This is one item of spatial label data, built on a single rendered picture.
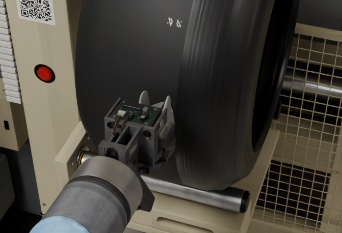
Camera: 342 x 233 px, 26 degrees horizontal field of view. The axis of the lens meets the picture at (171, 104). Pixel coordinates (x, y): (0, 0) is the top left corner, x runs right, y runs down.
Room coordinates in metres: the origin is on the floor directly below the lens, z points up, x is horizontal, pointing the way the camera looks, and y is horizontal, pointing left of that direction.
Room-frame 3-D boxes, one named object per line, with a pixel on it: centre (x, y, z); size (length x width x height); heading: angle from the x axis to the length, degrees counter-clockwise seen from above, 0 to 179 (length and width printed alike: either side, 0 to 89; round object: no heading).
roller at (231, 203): (1.00, 0.02, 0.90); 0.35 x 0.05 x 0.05; 71
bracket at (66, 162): (1.19, 0.15, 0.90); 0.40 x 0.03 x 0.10; 161
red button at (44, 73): (1.14, 0.25, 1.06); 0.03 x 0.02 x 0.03; 71
